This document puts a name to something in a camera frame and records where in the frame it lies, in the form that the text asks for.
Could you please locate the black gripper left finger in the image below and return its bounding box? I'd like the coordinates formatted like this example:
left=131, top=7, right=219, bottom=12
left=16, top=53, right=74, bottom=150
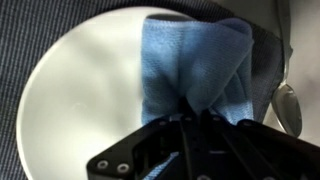
left=87, top=98, right=201, bottom=180

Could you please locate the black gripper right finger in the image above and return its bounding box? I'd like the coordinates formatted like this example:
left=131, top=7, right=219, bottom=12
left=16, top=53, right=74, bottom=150
left=199, top=109, right=320, bottom=180

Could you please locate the blue microfibre towel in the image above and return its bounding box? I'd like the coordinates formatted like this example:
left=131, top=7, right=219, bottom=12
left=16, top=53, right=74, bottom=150
left=140, top=17, right=256, bottom=180

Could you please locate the white round plate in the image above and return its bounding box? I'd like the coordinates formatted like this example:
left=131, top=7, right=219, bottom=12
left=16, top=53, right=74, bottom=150
left=15, top=6, right=201, bottom=180

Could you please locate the metal spoon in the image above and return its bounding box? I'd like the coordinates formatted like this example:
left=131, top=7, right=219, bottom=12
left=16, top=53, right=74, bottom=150
left=270, top=0, right=304, bottom=138

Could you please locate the dark blue placemat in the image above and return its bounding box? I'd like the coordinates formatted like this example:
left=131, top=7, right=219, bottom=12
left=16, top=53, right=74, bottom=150
left=0, top=0, right=294, bottom=180

